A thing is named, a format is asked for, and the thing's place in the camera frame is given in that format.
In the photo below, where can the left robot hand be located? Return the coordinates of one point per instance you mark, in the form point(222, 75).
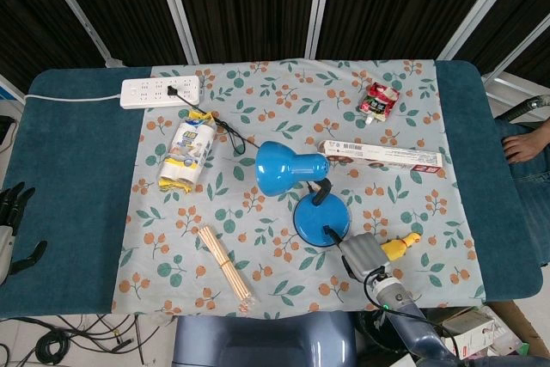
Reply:
point(9, 229)

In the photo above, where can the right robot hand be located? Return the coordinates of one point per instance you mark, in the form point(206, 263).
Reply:
point(363, 253)

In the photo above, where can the blue desk lamp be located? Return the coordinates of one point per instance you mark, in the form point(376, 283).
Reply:
point(301, 186)

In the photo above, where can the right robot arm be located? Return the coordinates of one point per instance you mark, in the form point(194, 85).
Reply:
point(404, 311)

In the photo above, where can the person's hand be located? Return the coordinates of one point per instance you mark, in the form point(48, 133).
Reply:
point(526, 145)

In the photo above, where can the yellow rubber chicken toy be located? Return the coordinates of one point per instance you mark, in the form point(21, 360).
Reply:
point(401, 246)

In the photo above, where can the teal table cover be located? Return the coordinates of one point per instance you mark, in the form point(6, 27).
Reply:
point(69, 178)

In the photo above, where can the long toothpaste box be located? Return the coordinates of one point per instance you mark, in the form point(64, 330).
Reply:
point(382, 156)

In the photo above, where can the white product box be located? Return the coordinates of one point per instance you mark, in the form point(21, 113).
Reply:
point(468, 332)

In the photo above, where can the blue robot torso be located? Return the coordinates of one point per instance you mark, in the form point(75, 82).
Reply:
point(262, 339)

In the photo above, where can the bundle of wooden sticks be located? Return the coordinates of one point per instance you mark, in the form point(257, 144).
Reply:
point(225, 264)

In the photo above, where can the red snack pouch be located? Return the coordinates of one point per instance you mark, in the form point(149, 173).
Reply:
point(378, 101)

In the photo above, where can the cardboard box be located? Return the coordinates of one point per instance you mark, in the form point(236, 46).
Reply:
point(513, 319)

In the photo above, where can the person's jeans leg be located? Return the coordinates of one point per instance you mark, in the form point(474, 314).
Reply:
point(526, 195)

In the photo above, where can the floral tablecloth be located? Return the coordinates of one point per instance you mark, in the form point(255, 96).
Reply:
point(275, 105)

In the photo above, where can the lint roller refill pack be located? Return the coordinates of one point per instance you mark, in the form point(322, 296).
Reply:
point(187, 152)

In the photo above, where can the white power strip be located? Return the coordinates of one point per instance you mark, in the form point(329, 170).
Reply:
point(161, 92)

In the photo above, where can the black folding screen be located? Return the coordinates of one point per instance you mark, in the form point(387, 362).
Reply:
point(275, 1)

